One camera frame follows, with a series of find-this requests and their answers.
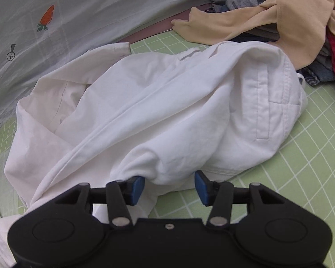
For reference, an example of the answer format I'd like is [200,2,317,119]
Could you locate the grey carrot print sheet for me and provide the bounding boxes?
[0,0,266,136]

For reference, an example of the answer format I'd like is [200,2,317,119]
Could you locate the blue checked shirt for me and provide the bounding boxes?
[299,67,321,86]

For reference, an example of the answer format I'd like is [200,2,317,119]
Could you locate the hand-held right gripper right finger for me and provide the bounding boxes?
[194,171,287,231]

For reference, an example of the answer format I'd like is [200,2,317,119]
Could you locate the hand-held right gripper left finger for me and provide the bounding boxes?
[54,176,146,230]

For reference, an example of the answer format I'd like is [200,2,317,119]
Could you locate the white pants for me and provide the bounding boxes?
[0,41,309,268]

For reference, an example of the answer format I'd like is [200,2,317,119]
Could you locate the pink board strip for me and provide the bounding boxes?
[123,4,213,45]

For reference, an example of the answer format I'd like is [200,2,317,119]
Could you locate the beige garment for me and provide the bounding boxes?
[171,0,335,71]

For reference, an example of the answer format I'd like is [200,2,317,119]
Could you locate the green grid mat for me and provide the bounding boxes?
[0,29,335,268]

